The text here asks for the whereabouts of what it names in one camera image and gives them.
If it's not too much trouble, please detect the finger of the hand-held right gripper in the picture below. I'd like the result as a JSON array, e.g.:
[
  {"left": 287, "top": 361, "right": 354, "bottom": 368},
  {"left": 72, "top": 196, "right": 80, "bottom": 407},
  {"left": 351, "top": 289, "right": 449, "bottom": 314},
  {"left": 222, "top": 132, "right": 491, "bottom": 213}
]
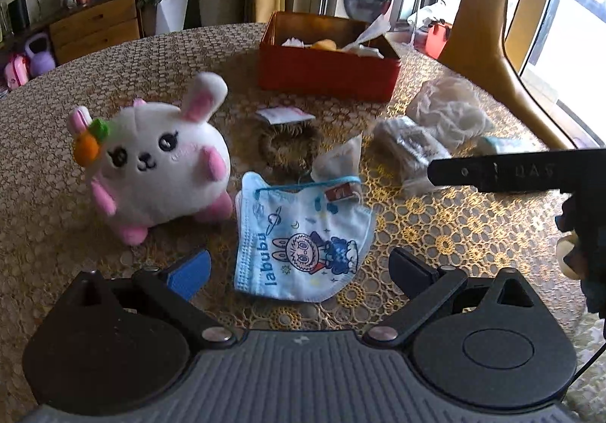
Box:
[{"left": 427, "top": 156, "right": 498, "bottom": 191}]

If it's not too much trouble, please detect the clear plastic packet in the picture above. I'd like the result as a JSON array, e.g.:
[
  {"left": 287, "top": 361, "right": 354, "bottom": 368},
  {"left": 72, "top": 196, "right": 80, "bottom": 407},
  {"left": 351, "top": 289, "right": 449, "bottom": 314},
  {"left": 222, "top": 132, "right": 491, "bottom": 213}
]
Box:
[{"left": 373, "top": 116, "right": 451, "bottom": 197}]

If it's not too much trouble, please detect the red tin box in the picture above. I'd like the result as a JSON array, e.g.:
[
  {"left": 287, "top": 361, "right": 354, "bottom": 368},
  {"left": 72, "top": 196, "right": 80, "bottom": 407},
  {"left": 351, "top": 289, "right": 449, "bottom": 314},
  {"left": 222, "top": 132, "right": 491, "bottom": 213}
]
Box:
[{"left": 258, "top": 11, "right": 402, "bottom": 103}]

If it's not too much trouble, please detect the tissue pack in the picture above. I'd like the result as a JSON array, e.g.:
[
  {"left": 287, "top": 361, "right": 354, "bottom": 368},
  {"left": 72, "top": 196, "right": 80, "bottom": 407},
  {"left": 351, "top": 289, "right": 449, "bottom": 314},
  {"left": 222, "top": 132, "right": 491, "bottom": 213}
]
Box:
[{"left": 476, "top": 136, "right": 537, "bottom": 157}]

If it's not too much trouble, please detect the brown hair scrunchie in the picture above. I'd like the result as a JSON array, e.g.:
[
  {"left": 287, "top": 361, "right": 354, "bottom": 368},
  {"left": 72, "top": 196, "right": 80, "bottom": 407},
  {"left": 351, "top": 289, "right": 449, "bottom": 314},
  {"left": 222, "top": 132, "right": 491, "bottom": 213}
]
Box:
[{"left": 256, "top": 107, "right": 321, "bottom": 171}]

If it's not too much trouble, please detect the blue printed face mask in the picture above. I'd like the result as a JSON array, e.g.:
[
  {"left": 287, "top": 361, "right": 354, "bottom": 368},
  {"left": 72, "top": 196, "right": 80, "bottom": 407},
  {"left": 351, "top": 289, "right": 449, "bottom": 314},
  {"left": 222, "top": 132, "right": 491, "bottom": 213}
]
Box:
[{"left": 233, "top": 171, "right": 377, "bottom": 303}]

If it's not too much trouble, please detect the white planter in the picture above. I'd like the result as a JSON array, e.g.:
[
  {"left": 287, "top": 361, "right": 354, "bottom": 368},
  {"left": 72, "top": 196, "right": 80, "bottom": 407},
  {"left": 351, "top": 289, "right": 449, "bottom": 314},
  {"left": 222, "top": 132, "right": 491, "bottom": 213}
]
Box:
[{"left": 142, "top": 0, "right": 191, "bottom": 36}]

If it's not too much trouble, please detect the wooden cabinet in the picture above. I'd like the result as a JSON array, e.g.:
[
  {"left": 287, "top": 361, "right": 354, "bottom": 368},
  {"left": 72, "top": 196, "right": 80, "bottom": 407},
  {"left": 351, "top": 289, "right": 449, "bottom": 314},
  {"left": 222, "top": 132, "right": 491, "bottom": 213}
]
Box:
[{"left": 0, "top": 0, "right": 144, "bottom": 94}]

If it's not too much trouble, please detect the yellow giraffe statue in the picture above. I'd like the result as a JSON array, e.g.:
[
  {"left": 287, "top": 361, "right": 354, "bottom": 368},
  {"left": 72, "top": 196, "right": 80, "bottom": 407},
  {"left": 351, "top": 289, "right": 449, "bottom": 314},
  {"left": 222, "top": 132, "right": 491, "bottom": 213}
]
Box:
[{"left": 438, "top": 0, "right": 576, "bottom": 152}]

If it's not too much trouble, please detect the person's right hand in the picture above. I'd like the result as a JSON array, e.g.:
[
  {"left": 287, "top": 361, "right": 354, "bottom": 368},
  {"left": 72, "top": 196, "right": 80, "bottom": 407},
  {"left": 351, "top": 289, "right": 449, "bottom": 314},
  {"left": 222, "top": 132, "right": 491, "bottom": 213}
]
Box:
[{"left": 558, "top": 233, "right": 584, "bottom": 280}]

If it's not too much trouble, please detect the black speaker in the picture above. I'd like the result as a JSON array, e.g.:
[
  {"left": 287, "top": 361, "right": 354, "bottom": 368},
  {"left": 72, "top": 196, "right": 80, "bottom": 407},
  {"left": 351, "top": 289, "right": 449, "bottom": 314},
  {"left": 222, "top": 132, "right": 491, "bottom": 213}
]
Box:
[{"left": 8, "top": 0, "right": 29, "bottom": 33}]

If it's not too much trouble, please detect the purple kettlebell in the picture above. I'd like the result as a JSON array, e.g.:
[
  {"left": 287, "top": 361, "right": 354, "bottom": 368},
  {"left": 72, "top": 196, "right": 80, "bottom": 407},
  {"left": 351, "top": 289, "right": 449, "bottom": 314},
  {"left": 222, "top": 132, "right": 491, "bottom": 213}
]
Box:
[{"left": 23, "top": 32, "right": 52, "bottom": 76}]

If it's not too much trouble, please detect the white cloth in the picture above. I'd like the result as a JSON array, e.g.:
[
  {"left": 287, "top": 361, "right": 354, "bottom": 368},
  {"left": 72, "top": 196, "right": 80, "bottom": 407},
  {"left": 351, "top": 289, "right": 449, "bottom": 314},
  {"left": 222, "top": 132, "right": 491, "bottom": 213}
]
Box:
[{"left": 340, "top": 16, "right": 392, "bottom": 59}]

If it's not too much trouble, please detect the white bunny plush toy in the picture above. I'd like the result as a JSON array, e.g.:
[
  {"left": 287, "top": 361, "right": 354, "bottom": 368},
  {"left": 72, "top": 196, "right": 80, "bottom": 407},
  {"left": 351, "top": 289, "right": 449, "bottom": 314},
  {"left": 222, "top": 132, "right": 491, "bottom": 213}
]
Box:
[{"left": 67, "top": 71, "right": 235, "bottom": 247}]

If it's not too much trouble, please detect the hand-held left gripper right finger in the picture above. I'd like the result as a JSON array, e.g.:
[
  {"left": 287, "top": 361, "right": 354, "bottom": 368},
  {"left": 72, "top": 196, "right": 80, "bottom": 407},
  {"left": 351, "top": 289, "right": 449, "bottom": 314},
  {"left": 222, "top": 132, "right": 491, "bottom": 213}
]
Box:
[{"left": 362, "top": 247, "right": 545, "bottom": 350}]

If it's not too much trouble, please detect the red bucket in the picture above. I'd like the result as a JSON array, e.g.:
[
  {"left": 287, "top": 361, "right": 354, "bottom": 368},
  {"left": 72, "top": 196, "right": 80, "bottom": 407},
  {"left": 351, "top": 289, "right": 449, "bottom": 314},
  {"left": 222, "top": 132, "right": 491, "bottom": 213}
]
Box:
[{"left": 423, "top": 20, "right": 453, "bottom": 59}]

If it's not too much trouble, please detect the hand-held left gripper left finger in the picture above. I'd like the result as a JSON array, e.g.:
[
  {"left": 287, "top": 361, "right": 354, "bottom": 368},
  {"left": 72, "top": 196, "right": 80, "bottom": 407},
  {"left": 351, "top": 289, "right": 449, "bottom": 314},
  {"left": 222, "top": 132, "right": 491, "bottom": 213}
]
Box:
[{"left": 65, "top": 249, "right": 238, "bottom": 348}]

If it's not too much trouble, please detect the pink toy case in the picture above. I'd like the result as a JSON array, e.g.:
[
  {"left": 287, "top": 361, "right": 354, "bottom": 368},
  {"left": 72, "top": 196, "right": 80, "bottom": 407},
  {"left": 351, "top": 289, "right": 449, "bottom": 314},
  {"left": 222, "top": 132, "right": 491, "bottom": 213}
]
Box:
[{"left": 4, "top": 54, "right": 30, "bottom": 90}]

